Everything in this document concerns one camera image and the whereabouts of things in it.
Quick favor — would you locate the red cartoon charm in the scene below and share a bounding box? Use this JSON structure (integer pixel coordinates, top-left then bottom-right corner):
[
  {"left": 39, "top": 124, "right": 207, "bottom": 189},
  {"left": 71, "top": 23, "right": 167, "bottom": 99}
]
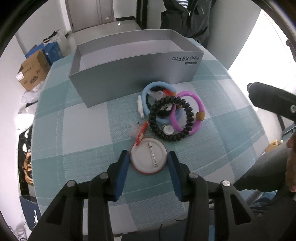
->
[{"left": 135, "top": 121, "right": 149, "bottom": 146}]

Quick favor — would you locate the blue ring bracelet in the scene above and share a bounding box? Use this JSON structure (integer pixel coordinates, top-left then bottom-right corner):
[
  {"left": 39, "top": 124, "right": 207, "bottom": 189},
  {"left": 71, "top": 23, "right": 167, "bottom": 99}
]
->
[{"left": 141, "top": 81, "right": 184, "bottom": 126}]

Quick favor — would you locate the grey door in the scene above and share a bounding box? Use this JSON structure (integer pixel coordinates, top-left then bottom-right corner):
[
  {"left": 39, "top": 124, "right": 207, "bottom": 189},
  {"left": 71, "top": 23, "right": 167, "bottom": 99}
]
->
[{"left": 65, "top": 0, "right": 114, "bottom": 32}]

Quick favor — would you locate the white bag by wall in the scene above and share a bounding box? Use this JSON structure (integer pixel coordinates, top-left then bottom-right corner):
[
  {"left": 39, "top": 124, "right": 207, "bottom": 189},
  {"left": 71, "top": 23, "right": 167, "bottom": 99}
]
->
[{"left": 42, "top": 30, "right": 71, "bottom": 57}]

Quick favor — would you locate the dark blue paper bag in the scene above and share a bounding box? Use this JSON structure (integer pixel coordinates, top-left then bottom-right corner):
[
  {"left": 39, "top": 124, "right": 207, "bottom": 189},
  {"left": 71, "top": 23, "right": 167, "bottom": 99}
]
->
[{"left": 20, "top": 195, "right": 41, "bottom": 231}]

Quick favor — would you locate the teal plaid tablecloth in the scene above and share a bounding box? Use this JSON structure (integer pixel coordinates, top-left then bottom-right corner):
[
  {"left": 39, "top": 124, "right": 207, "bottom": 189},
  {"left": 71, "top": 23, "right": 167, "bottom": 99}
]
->
[{"left": 32, "top": 51, "right": 268, "bottom": 233}]

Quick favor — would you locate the white plastic bag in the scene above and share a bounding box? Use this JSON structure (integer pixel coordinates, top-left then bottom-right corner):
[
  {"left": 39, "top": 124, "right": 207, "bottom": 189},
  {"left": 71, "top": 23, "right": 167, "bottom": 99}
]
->
[{"left": 20, "top": 81, "right": 45, "bottom": 112}]

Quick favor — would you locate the grey open cardboard box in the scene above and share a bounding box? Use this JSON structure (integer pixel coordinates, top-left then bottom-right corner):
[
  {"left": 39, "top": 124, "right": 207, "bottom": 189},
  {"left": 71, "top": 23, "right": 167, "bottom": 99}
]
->
[{"left": 69, "top": 29, "right": 204, "bottom": 108}]

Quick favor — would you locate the brown cardboard box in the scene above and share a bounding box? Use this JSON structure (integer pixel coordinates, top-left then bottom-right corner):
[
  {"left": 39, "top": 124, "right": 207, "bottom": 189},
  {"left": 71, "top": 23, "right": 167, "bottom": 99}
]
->
[{"left": 16, "top": 50, "right": 50, "bottom": 91}]

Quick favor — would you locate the person right hand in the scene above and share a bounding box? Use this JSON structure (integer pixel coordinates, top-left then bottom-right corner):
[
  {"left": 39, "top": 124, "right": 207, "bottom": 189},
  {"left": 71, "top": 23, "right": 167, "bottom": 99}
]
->
[{"left": 285, "top": 134, "right": 296, "bottom": 192}]

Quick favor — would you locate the tan shoes pair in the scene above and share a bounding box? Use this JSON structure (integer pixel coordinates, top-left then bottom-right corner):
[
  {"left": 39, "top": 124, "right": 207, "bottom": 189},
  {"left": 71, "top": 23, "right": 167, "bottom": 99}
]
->
[{"left": 23, "top": 152, "right": 34, "bottom": 186}]

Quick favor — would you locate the blue cardboard box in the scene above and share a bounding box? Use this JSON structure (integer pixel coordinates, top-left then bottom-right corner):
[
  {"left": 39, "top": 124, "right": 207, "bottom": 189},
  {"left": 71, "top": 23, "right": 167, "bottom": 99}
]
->
[{"left": 25, "top": 42, "right": 63, "bottom": 66}]

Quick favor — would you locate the purple ring bracelet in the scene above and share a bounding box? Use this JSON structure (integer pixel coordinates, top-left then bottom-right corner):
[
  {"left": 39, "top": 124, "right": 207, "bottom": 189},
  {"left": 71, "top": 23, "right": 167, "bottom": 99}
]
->
[{"left": 169, "top": 90, "right": 206, "bottom": 135}]

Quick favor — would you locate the black spiral hair tie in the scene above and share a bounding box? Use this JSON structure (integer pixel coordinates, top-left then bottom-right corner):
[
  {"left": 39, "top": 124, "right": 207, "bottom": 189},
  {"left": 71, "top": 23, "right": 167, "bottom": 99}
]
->
[{"left": 148, "top": 95, "right": 196, "bottom": 142}]

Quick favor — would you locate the red rimmed white pin badge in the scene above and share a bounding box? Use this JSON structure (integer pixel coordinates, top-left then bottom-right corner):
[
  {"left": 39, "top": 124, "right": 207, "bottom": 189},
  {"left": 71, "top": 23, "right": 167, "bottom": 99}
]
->
[{"left": 130, "top": 138, "right": 168, "bottom": 175}]

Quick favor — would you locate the white hair clip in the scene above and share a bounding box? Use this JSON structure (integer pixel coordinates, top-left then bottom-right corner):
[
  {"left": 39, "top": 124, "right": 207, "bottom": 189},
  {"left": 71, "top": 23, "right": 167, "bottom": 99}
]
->
[{"left": 137, "top": 95, "right": 144, "bottom": 118}]

